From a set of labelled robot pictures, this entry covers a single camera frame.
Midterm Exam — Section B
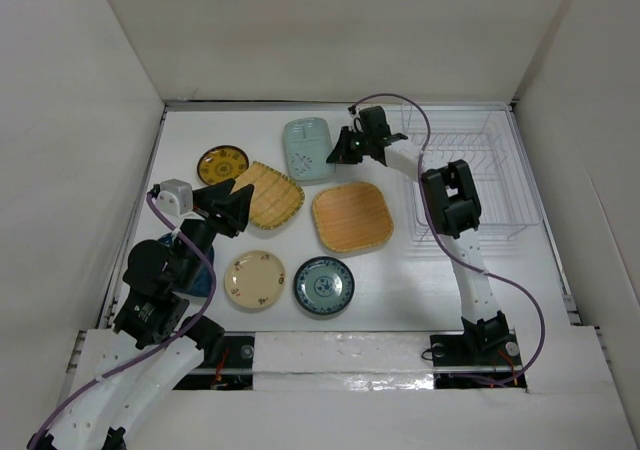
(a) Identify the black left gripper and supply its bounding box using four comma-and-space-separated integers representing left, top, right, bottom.
175, 177, 254, 288

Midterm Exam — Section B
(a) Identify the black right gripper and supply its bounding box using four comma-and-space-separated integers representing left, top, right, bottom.
328, 127, 371, 165

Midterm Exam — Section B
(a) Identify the light blue divided plate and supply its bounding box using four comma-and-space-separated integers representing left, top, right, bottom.
283, 117, 335, 181

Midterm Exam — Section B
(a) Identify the green-rimmed bamboo tray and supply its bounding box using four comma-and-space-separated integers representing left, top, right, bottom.
233, 161, 305, 230

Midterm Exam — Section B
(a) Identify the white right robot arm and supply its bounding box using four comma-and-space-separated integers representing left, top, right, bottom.
327, 126, 511, 367

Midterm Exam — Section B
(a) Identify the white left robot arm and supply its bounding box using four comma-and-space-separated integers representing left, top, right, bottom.
27, 179, 254, 449

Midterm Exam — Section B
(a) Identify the yellow brown round plate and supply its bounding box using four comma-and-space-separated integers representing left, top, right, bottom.
196, 145, 250, 186

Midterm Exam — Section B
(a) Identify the orange square woven tray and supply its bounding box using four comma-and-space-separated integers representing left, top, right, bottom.
312, 182, 394, 253

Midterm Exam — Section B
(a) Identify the cream floral round plate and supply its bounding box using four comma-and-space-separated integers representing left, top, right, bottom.
224, 250, 286, 311

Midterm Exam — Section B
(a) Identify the dark blue plate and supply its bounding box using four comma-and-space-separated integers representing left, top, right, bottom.
157, 233, 212, 299

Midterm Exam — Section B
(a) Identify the blue white patterned bowl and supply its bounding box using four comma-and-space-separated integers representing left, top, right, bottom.
293, 256, 356, 317

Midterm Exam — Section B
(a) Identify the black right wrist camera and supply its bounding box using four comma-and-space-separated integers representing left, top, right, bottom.
355, 106, 391, 139

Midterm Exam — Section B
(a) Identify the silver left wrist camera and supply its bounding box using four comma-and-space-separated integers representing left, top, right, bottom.
155, 179, 194, 217

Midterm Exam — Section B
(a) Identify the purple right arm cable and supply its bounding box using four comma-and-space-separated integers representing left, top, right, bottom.
346, 93, 547, 389

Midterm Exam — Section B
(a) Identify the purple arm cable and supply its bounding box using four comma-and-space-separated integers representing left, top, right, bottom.
346, 93, 547, 389
34, 192, 220, 441

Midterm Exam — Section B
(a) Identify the white wire dish rack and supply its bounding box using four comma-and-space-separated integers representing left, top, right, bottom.
386, 104, 542, 242

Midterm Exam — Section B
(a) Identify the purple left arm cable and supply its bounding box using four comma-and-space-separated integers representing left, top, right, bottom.
34, 192, 220, 441

